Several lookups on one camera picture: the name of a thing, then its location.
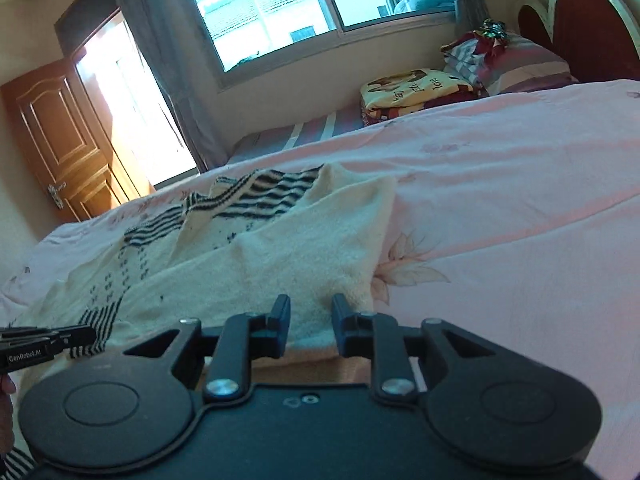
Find folded striped bedding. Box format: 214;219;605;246
441;30;508;81

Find striped pillow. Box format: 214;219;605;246
475;34;580;96

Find person's striped clothing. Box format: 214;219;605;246
0;447;37;480

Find sliding window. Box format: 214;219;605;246
165;0;471;92

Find person's left hand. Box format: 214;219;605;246
0;374;18;461

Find cream sweater with black stripes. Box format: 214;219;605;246
10;162;398;361

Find shiny colourful ornament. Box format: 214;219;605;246
480;18;510;42

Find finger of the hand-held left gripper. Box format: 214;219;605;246
0;326;97;361

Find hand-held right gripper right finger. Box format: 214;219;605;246
331;294;501;405

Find wooden door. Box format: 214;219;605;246
0;57;157;223

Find folded yellow printed blanket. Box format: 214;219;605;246
361;69;488;126

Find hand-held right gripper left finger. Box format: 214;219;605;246
122;294;292;404

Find striped mattress sheet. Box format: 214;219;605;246
226;106;366;165

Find blue quilt outside window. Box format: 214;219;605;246
392;0;458;15

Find red scalloped headboard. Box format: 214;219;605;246
517;0;640;83

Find pink floral quilt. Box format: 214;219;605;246
0;79;640;461

